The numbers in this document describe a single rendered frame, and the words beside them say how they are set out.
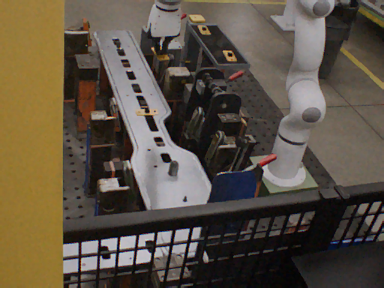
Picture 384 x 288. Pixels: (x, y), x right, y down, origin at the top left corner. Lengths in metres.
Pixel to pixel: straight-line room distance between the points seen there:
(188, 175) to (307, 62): 0.55
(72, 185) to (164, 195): 0.55
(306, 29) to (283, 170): 0.58
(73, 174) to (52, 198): 1.56
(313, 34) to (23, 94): 1.39
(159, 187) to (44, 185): 1.11
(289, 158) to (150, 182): 0.63
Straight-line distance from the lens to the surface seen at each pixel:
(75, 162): 2.06
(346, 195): 0.78
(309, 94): 1.76
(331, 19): 4.38
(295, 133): 1.86
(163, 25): 1.64
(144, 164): 1.60
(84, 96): 2.10
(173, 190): 1.52
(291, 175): 2.00
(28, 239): 0.47
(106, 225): 0.64
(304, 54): 1.71
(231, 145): 1.63
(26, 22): 0.35
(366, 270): 0.86
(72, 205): 1.88
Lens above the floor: 2.01
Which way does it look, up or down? 34 degrees down
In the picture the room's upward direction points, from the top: 10 degrees clockwise
